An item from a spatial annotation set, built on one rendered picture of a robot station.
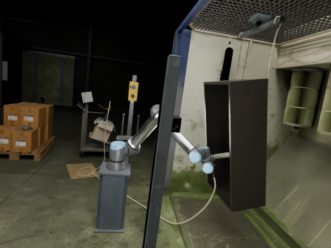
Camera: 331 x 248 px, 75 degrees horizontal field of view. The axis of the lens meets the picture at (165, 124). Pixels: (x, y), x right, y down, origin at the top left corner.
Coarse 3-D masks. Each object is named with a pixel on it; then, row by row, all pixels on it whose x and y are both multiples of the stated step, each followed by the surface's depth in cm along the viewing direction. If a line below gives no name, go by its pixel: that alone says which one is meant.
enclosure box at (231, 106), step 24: (216, 96) 239; (240, 96) 180; (264, 96) 184; (216, 120) 244; (240, 120) 184; (264, 120) 188; (216, 144) 250; (240, 144) 188; (264, 144) 193; (216, 168) 256; (240, 168) 193; (264, 168) 197; (216, 192) 232; (240, 192) 197; (264, 192) 202
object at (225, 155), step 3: (222, 153) 206; (225, 153) 203; (228, 153) 201; (213, 156) 206; (216, 156) 204; (219, 156) 204; (222, 156) 203; (225, 156) 202; (228, 156) 202; (213, 171) 206; (213, 174) 206; (213, 177) 206
